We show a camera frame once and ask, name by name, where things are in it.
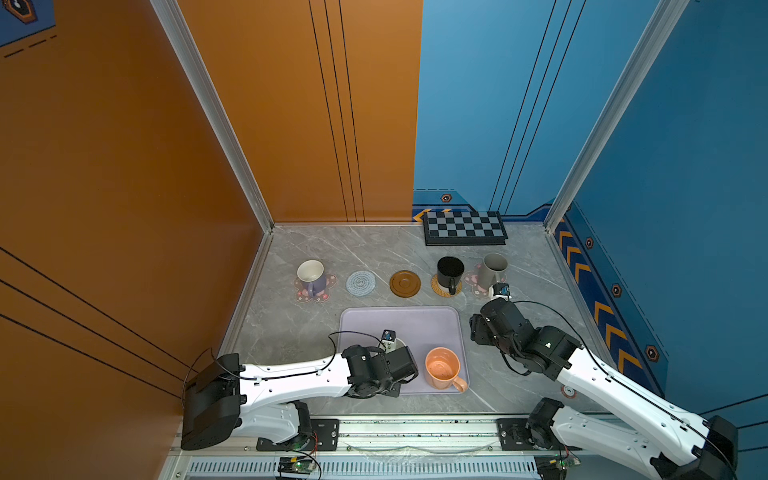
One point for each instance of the aluminium corner post right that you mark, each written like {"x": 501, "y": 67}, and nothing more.
{"x": 652, "y": 40}

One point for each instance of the black checkered chess board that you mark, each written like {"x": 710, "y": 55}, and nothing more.
{"x": 463, "y": 228}

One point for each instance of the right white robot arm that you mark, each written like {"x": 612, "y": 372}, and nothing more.
{"x": 656, "y": 439}

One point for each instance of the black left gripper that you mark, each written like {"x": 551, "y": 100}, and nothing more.
{"x": 395, "y": 391}

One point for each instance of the pink cherry blossom coaster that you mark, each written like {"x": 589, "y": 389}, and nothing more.
{"x": 474, "y": 285}

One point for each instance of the white mug purple handle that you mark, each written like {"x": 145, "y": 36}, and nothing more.
{"x": 310, "y": 270}

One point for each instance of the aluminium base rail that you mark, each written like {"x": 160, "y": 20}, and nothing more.
{"x": 395, "y": 447}

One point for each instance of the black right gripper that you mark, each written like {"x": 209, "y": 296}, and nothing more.
{"x": 477, "y": 328}

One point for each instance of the lavender serving tray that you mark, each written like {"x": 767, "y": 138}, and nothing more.
{"x": 421, "y": 328}

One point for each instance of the clear glass round coaster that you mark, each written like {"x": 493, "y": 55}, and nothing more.
{"x": 361, "y": 283}

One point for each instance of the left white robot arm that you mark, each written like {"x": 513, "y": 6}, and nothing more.
{"x": 229, "y": 398}

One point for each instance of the black mug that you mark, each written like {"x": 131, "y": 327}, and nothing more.
{"x": 449, "y": 273}

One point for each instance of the green circuit board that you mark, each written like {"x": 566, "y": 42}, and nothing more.
{"x": 555, "y": 468}
{"x": 296, "y": 468}

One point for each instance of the brown wooden round coaster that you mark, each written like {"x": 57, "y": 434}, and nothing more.
{"x": 405, "y": 283}

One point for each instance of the grey mug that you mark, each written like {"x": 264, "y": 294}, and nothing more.
{"x": 495, "y": 262}

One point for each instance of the right green circuit board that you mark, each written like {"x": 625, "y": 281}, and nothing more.
{"x": 555, "y": 468}

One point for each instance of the aluminium corner post left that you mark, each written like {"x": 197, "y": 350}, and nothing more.
{"x": 177, "y": 31}

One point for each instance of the aluminium corner post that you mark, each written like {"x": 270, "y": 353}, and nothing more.
{"x": 652, "y": 40}
{"x": 177, "y": 31}

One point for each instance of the left green circuit board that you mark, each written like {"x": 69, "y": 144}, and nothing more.
{"x": 296, "y": 468}

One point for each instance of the orange mug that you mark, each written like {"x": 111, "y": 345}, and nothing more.
{"x": 443, "y": 369}

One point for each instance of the woven rattan round coaster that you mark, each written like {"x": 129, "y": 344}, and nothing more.
{"x": 443, "y": 291}

